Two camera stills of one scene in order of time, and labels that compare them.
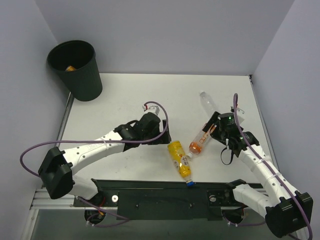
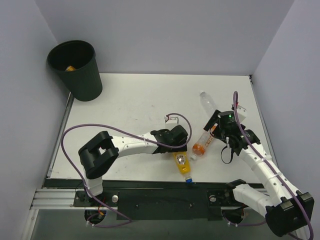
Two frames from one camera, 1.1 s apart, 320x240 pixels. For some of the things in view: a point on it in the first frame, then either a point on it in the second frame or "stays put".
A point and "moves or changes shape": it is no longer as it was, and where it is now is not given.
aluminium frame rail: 42,200 stays put
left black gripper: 161,135 → 180,139
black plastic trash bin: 85,83 stays put
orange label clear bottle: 196,146 moves or changes shape
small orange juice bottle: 71,68 stays put
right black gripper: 214,125 stays put
